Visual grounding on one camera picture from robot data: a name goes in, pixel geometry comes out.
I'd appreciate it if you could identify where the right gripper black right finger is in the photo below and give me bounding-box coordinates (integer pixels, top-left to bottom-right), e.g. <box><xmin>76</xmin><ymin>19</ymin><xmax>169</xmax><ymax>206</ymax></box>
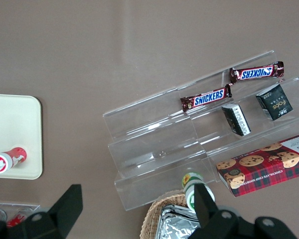
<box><xmin>188</xmin><ymin>184</ymin><xmax>299</xmax><ymax>239</ymax></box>

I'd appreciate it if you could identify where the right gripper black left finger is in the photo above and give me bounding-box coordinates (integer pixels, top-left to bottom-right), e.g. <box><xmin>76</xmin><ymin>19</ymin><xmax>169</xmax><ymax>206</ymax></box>
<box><xmin>0</xmin><ymin>184</ymin><xmax>84</xmax><ymax>239</ymax></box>

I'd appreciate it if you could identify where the oval wicker basket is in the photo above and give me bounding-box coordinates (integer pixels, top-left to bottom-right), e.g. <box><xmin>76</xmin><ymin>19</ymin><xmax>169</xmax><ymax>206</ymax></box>
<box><xmin>139</xmin><ymin>190</ymin><xmax>197</xmax><ymax>239</ymax></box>

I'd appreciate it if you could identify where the beige plastic tray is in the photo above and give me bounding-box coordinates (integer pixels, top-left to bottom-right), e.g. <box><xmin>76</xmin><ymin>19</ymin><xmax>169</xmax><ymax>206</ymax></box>
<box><xmin>0</xmin><ymin>94</ymin><xmax>44</xmax><ymax>180</ymax></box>

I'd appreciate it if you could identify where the green white capped bottle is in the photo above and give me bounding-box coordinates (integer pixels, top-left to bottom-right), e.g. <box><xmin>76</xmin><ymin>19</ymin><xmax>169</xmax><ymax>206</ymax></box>
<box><xmin>181</xmin><ymin>172</ymin><xmax>216</xmax><ymax>212</ymax></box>

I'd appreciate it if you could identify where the silver foil container stack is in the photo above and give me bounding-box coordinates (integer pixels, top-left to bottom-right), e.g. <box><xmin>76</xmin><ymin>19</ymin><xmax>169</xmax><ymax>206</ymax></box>
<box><xmin>158</xmin><ymin>204</ymin><xmax>202</xmax><ymax>239</ymax></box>

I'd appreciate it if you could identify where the clear acrylic bottle rack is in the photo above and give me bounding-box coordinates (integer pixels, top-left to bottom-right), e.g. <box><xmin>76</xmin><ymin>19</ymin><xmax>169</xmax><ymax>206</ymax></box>
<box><xmin>0</xmin><ymin>202</ymin><xmax>42</xmax><ymax>225</ymax></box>

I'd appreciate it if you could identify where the red tartan cookie box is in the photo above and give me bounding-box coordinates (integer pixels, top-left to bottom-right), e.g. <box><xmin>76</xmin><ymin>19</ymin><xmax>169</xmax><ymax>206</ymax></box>
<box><xmin>216</xmin><ymin>132</ymin><xmax>299</xmax><ymax>198</ymax></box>

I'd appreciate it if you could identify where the small red white-capped bottle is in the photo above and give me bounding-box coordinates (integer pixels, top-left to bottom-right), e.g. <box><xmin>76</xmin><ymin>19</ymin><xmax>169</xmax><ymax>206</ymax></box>
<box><xmin>0</xmin><ymin>146</ymin><xmax>28</xmax><ymax>173</ymax></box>

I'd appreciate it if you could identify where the clear acrylic stepped shelf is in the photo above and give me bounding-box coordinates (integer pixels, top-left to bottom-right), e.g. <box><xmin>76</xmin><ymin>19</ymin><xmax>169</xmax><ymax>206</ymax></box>
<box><xmin>102</xmin><ymin>49</ymin><xmax>299</xmax><ymax>212</ymax></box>

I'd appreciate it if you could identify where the black box white label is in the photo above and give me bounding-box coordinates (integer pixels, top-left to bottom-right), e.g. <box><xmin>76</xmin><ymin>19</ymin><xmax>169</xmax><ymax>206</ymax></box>
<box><xmin>221</xmin><ymin>103</ymin><xmax>252</xmax><ymax>137</ymax></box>

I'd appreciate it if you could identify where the Snickers chocolate bar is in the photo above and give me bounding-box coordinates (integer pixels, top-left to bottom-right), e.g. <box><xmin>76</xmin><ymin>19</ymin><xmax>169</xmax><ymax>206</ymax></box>
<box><xmin>180</xmin><ymin>84</ymin><xmax>233</xmax><ymax>112</ymax></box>
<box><xmin>229</xmin><ymin>61</ymin><xmax>285</xmax><ymax>85</ymax></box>

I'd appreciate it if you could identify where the black box gold logo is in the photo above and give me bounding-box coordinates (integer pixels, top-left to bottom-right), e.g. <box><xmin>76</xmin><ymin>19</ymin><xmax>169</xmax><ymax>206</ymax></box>
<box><xmin>255</xmin><ymin>83</ymin><xmax>294</xmax><ymax>121</ymax></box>

